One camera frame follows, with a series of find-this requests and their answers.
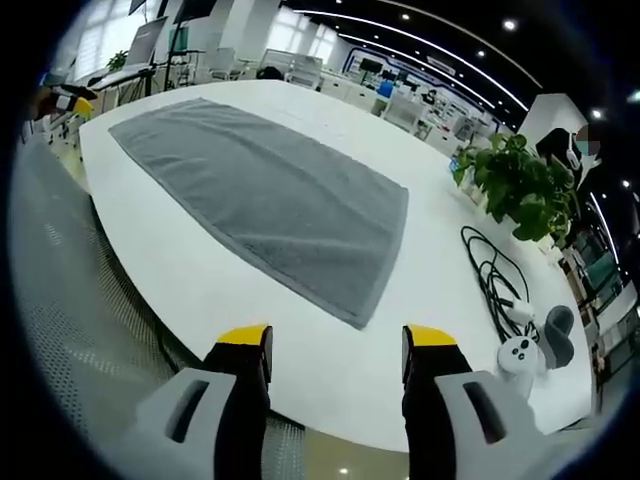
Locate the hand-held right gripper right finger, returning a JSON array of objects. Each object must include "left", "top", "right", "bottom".
[{"left": 401, "top": 323, "right": 544, "bottom": 480}]

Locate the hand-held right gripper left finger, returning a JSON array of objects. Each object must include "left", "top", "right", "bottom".
[{"left": 115, "top": 323, "right": 274, "bottom": 480}]

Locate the grey towel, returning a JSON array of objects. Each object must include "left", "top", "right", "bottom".
[{"left": 107, "top": 97, "right": 410, "bottom": 331}]

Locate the white handheld controller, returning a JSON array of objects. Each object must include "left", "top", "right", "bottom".
[{"left": 495, "top": 335, "right": 540, "bottom": 401}]

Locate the grey display board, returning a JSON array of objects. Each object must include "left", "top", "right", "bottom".
[{"left": 122, "top": 15, "right": 169, "bottom": 69}]

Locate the white office chair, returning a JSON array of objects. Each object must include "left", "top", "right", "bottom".
[{"left": 208, "top": 46, "right": 241, "bottom": 81}]

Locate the white table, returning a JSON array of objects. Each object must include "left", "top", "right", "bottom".
[{"left": 78, "top": 78, "right": 599, "bottom": 454}]

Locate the green potted plant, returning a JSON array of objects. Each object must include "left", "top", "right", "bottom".
[{"left": 451, "top": 132, "right": 581, "bottom": 243}]

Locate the white cable plug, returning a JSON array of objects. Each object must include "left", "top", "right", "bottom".
[{"left": 505, "top": 300, "right": 536, "bottom": 323}]

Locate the black cable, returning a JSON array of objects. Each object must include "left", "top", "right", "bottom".
[{"left": 459, "top": 225, "right": 544, "bottom": 346}]

